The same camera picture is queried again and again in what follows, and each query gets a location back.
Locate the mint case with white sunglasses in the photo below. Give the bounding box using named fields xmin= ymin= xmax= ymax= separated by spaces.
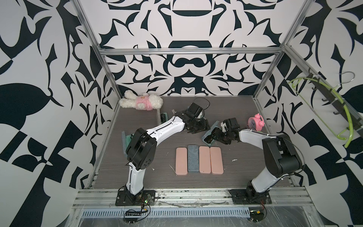
xmin=187 ymin=145 xmax=199 ymax=173

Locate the pink case with red glasses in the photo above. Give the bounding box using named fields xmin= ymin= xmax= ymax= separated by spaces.
xmin=175 ymin=148 xmax=188 ymax=176

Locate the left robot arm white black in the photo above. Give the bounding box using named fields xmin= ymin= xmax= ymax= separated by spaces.
xmin=124 ymin=111 xmax=210 ymax=196

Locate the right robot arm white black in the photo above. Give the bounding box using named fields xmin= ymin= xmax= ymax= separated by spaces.
xmin=204 ymin=127 xmax=303 ymax=197

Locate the grey case with black sunglasses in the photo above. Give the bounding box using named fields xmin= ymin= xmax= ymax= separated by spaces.
xmin=157 ymin=109 xmax=168 ymax=124

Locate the grey-green case far left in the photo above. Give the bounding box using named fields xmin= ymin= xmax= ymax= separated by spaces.
xmin=122 ymin=131 xmax=133 ymax=157

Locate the pink alarm clock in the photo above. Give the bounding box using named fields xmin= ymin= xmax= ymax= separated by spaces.
xmin=247 ymin=113 xmax=265 ymax=131

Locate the white plush toy pink outfit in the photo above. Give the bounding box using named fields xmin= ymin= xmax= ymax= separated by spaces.
xmin=119 ymin=90 xmax=164 ymax=111

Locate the green clothes hanger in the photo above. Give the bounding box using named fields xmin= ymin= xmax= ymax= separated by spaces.
xmin=288 ymin=74 xmax=354 ymax=148

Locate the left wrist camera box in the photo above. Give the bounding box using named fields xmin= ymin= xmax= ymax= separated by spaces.
xmin=187 ymin=103 xmax=203 ymax=119

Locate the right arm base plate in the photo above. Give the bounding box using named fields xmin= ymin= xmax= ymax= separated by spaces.
xmin=229 ymin=185 xmax=272 ymax=205

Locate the white slotted cable duct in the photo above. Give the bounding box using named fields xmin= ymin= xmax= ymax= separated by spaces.
xmin=81 ymin=207 xmax=250 ymax=218

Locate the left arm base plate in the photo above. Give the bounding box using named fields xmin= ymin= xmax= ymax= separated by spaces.
xmin=115 ymin=186 xmax=156 ymax=206

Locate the black wall hook rail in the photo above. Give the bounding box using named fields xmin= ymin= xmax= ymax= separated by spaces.
xmin=308 ymin=68 xmax=363 ymax=134

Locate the aluminium front rail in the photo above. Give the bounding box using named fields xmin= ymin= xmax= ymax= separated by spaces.
xmin=72 ymin=187 xmax=313 ymax=209

